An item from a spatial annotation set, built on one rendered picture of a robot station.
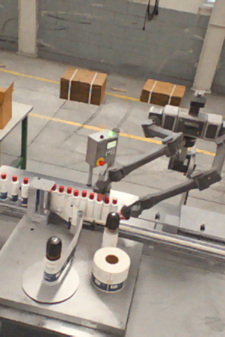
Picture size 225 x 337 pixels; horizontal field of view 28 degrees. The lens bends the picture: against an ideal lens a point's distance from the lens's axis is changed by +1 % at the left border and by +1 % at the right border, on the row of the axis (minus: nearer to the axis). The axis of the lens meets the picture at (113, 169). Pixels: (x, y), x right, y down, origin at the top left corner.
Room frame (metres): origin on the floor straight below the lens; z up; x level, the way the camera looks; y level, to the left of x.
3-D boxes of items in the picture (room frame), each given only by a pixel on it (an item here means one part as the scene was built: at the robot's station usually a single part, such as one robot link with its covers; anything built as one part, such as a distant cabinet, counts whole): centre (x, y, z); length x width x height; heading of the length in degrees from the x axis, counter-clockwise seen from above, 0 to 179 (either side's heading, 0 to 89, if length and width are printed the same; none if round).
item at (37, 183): (2.28, 0.43, 1.14); 0.14 x 0.11 x 0.01; 83
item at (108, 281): (1.83, -0.07, 0.95); 0.20 x 0.20 x 0.14
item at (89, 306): (1.89, 0.18, 0.86); 0.80 x 0.67 x 0.05; 83
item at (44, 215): (2.28, 0.43, 1.01); 0.14 x 0.13 x 0.26; 83
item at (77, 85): (6.47, 0.66, 0.16); 0.65 x 0.54 x 0.32; 87
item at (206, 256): (2.32, 0.00, 0.85); 1.65 x 0.11 x 0.05; 83
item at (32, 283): (1.75, 0.25, 0.89); 0.31 x 0.31 x 0.01
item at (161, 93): (6.81, -0.59, 0.11); 0.65 x 0.54 x 0.22; 80
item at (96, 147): (2.42, 0.10, 1.38); 0.17 x 0.10 x 0.19; 138
